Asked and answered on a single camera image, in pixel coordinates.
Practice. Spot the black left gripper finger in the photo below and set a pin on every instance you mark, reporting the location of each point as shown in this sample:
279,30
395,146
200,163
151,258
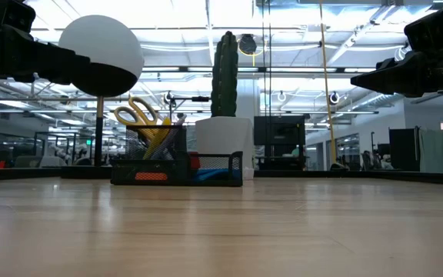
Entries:
64,65

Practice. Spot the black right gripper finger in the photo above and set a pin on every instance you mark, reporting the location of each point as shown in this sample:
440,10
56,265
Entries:
406,81
402,59

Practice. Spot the yellow highlighter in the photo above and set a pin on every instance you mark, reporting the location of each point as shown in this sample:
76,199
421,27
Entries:
166,127

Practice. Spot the black mesh desk organizer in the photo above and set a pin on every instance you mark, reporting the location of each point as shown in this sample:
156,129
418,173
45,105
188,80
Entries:
148,167

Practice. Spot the orange office item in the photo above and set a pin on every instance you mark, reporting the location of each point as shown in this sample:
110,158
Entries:
151,176

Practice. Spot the blue sticky note pad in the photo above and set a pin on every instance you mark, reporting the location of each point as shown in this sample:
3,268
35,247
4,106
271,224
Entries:
214,174

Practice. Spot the white globe table lamp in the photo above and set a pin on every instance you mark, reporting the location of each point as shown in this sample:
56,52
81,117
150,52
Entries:
110,42

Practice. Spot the black partition panel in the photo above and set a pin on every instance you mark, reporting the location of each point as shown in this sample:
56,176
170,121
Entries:
404,150

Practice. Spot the green artificial cactus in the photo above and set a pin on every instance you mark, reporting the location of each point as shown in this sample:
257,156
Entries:
224,77

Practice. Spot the white hexagonal plant pot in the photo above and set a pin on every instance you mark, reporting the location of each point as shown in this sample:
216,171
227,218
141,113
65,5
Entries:
225,138

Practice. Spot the black aluminium table frame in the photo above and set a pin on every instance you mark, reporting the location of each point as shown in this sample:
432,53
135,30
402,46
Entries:
360,175

